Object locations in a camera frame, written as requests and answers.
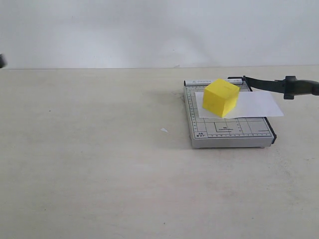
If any grey metal paper cutter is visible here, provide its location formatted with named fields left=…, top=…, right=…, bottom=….
left=183, top=76, right=319, bottom=148

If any white paper sheet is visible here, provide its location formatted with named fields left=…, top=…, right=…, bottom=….
left=195, top=91, right=284, bottom=119

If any yellow foam cube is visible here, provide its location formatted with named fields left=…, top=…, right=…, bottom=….
left=202, top=79, right=240, bottom=118

